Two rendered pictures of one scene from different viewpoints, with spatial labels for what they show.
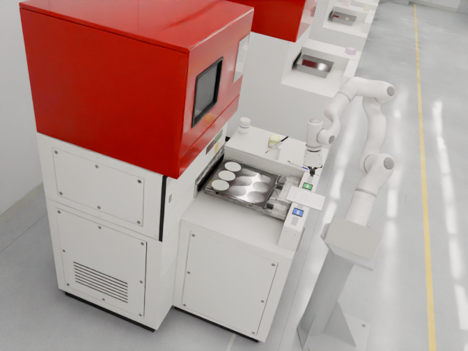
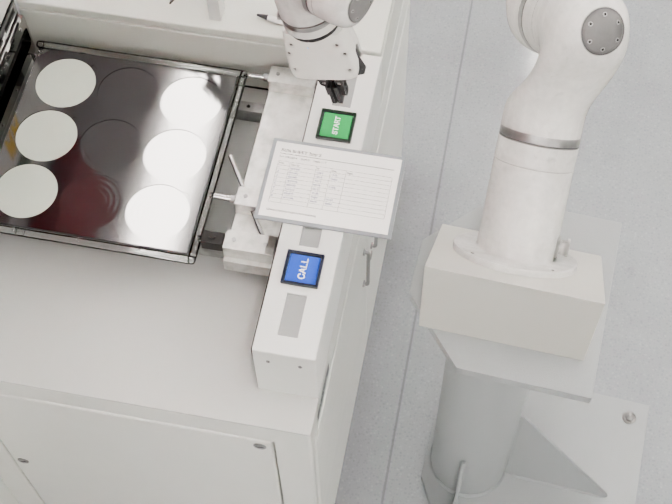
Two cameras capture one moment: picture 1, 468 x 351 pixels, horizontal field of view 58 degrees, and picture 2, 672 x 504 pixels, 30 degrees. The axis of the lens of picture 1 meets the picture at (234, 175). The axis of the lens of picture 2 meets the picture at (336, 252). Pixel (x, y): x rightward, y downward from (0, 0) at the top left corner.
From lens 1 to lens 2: 0.98 m
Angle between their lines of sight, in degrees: 26
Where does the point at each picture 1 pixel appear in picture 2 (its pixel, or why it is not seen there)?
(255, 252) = (192, 424)
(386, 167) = (593, 50)
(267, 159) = (182, 27)
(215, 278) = (108, 470)
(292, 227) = (283, 348)
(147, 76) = not seen: outside the picture
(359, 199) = (516, 173)
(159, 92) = not seen: outside the picture
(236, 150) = (65, 12)
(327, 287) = (474, 408)
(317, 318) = (471, 465)
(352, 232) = (500, 303)
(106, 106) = not seen: outside the picture
